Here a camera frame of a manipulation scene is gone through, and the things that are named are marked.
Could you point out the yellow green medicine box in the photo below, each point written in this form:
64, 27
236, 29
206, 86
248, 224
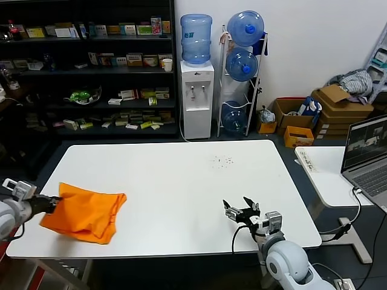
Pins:
147, 93

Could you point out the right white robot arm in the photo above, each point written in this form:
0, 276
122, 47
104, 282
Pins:
284, 259

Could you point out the blue bottle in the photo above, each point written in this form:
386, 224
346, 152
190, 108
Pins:
49, 62

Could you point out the grey metal storage rack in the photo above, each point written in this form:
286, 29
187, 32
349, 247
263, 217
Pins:
379, 75

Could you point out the yellow printed cardboard box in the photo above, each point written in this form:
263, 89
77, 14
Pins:
297, 139

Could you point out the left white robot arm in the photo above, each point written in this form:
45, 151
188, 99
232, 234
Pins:
9, 214

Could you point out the blue white bag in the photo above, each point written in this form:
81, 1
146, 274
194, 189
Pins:
308, 107

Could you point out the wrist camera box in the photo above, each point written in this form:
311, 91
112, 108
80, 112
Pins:
273, 222
22, 188

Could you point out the white power strip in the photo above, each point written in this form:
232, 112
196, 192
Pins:
344, 284

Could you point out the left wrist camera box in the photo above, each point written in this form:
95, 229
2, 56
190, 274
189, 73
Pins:
22, 188

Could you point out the white water dispenser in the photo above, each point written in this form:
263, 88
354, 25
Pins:
197, 114

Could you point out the white paper cup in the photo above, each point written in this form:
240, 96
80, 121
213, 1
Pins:
167, 65

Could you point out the bowl with green items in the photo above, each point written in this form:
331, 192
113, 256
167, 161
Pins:
80, 96

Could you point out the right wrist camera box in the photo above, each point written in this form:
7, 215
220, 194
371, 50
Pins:
273, 222

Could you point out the grey plastic bag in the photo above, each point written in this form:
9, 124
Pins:
267, 115

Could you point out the flat white medicine box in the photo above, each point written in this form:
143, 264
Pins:
132, 126
115, 101
81, 65

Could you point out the grey laptop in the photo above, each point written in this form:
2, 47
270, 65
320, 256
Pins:
369, 142

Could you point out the white green medicine box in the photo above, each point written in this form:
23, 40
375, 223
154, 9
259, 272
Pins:
144, 30
162, 93
70, 124
150, 61

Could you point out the white purple medicine box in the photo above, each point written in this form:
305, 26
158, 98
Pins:
6, 64

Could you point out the white side table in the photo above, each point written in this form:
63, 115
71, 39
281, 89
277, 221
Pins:
329, 181

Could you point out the white teal medicine box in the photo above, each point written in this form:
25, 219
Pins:
128, 30

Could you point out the cola bottle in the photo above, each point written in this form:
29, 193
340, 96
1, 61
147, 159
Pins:
11, 30

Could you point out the black folded tripod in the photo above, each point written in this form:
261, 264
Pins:
258, 93

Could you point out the blue water jug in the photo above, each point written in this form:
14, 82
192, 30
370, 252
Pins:
242, 65
196, 39
233, 119
245, 28

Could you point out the grey blue clothes pile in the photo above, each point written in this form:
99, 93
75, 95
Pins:
356, 80

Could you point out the white red medicine box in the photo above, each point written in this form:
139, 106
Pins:
128, 95

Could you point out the small white medicine box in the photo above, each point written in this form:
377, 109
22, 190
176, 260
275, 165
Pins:
121, 61

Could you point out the white blue medicine box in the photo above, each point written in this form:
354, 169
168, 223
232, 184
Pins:
93, 59
101, 30

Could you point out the beige yellow medicine box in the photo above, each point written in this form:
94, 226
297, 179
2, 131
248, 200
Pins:
134, 60

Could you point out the small yellow box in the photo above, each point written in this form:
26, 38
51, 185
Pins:
267, 127

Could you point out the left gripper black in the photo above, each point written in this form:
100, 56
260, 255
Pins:
43, 204

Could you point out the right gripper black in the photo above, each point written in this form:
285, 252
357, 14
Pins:
246, 216

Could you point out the small green medicine box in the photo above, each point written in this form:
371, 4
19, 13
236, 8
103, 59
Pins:
86, 126
146, 125
152, 101

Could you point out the tall colourful box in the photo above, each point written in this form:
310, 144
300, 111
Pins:
156, 26

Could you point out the stack of brown cardboard boxes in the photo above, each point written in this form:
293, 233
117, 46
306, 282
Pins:
341, 114

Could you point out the black shelf unit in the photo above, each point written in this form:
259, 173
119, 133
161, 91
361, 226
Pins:
121, 77

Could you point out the teal boxes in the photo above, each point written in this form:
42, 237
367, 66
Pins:
380, 59

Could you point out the orange t-shirt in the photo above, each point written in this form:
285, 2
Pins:
84, 211

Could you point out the pink cloth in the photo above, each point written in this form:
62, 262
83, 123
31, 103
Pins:
224, 37

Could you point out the orange pictured medicine box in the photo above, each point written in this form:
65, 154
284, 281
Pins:
106, 59

